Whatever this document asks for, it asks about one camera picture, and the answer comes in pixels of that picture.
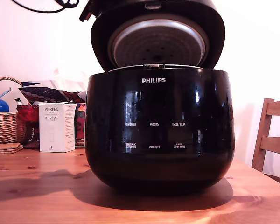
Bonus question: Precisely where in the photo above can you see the dark dotted patterned cloth bag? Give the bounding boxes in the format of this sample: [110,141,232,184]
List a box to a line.
[17,80,87,105]

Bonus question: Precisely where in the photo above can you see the black cable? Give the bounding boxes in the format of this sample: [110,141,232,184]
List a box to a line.
[10,0,80,14]

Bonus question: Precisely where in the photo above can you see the black Philips rice cooker body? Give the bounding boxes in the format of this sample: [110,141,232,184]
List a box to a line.
[84,66,236,196]

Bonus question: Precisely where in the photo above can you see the black rice cooker lid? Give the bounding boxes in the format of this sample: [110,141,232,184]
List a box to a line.
[90,0,226,72]

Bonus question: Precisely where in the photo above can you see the red floral patterned box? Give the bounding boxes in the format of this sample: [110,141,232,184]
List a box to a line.
[74,102,86,140]

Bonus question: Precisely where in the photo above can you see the white Porlex carton box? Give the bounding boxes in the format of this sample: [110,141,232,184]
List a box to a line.
[38,102,77,153]

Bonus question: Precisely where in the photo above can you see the red crochet cloth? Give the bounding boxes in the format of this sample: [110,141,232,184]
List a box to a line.
[15,104,40,123]

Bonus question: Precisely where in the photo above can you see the wooden chair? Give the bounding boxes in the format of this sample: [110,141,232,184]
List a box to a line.
[251,98,280,189]

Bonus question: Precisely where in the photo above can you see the wicker basket with handle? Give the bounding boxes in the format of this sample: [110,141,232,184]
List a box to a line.
[0,76,26,145]

